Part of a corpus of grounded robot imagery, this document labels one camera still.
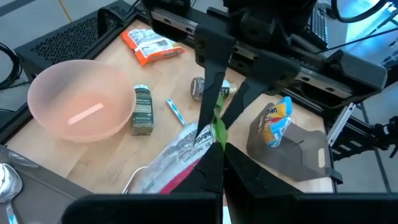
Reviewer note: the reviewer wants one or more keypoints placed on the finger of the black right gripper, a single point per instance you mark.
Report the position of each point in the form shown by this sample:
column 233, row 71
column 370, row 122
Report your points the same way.
column 270, row 71
column 214, row 46

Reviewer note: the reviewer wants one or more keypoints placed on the pink translucent bowl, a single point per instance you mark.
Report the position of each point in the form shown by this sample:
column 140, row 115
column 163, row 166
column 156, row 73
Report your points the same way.
column 62, row 93

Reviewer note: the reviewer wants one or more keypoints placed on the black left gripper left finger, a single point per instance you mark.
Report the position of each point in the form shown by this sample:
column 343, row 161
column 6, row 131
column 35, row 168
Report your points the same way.
column 186, row 208

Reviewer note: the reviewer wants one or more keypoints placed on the silver aluminium bracket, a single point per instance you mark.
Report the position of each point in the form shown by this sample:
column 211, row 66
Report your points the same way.
column 341, row 124

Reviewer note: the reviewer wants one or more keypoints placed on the backlit keyboard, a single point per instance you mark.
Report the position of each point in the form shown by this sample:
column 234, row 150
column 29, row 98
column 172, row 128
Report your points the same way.
column 318, row 23

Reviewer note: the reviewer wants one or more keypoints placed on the yellow green candy packet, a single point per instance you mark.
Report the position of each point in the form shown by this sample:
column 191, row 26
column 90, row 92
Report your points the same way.
column 174, row 158

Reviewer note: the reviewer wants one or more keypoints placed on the orange white snack packet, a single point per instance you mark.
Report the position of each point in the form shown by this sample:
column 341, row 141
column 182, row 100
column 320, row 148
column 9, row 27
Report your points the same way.
column 149, row 46

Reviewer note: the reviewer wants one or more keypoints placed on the green spice jar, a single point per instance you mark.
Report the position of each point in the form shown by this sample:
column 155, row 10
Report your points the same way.
column 142, row 115

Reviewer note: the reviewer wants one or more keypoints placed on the blue yellow snack packet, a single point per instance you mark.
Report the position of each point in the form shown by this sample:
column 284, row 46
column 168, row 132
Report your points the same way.
column 276, row 124

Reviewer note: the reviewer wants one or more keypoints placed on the grey plastic holder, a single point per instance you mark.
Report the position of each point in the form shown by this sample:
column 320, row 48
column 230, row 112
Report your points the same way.
column 298, row 155
column 40, row 193

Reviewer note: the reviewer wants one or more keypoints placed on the black perforated case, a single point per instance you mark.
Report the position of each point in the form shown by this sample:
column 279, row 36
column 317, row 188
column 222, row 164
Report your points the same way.
column 71, row 40

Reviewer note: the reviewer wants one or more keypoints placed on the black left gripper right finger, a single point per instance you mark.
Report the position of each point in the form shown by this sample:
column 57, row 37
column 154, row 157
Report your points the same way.
column 280, row 208

